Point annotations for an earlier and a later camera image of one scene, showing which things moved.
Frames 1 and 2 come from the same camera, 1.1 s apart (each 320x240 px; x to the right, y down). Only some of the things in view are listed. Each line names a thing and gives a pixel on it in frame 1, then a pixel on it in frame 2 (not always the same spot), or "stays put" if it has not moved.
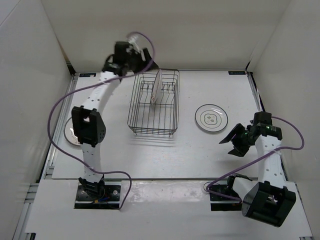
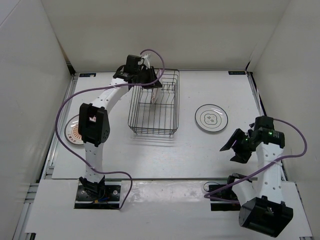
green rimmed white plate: x=211 y=117 stays put
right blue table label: x=237 y=72 stays put
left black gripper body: x=135 y=64 -> x=145 y=76
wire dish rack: x=154 y=105 stays put
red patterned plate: x=69 y=132 stays put
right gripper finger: x=239 y=150 -> x=242 y=157
